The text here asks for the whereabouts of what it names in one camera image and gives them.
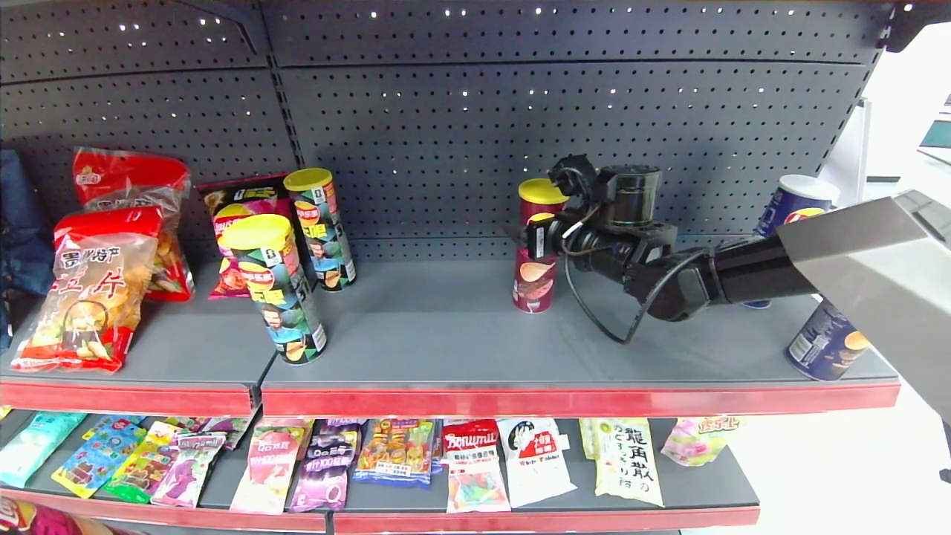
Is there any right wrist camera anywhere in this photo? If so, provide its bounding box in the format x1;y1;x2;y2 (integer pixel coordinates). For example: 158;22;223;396
548;154;600;206

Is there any teal candy pack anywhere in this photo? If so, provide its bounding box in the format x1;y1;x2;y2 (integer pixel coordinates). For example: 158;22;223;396
0;412;87;490

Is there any blue chip can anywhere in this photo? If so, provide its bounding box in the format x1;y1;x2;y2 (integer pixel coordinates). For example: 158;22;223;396
785;296;871;382
741;174;841;310

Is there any purple white candy pack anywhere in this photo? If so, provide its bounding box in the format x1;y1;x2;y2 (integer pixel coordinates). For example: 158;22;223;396
150;432;228;510

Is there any orange blue candy pack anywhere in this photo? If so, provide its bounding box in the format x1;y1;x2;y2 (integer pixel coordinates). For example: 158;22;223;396
353;418;441;490

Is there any red white candy pack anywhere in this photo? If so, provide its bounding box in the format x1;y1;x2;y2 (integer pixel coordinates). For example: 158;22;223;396
441;419;512;514

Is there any black cable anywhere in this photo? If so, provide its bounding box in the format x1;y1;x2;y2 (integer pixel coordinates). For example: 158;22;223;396
563;249;710;345

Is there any yellow green candy pack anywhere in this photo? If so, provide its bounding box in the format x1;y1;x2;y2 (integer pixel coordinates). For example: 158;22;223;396
102;421;184;505

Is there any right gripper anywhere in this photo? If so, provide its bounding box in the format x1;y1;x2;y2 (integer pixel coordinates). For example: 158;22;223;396
524;213;634;279

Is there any yellow lid printed chip can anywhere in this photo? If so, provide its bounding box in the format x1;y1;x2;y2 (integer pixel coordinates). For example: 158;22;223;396
220;213;328;366
283;167;357;293

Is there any dark red chip can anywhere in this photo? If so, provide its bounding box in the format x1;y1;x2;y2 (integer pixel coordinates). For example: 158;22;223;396
512;178;570;314

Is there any blue bag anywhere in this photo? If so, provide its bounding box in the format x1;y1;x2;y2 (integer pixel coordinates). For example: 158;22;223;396
0;149;57;351

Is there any pale yellow lozenge pack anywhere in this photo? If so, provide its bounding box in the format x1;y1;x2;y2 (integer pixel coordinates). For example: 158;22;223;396
579;417;665;509

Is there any pink chip bag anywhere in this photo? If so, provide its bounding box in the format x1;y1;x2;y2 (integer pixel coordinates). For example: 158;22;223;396
196;174;295;300

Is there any black shop shelf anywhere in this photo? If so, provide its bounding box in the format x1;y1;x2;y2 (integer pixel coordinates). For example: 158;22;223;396
0;0;903;535

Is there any pink green candy pack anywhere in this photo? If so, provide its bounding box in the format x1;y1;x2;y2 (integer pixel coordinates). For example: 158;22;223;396
660;415;741;468

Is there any pale pink candy pack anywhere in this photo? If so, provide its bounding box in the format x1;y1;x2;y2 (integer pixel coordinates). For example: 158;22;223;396
165;415;258;451

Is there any white red snack pack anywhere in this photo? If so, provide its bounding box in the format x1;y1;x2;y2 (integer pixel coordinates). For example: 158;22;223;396
496;417;577;510

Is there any red yellow snack bag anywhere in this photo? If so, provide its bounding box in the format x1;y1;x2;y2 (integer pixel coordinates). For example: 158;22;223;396
0;497;116;535

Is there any blue yellow candy pack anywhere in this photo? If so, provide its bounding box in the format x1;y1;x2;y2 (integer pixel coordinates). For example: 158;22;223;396
51;415;147;499

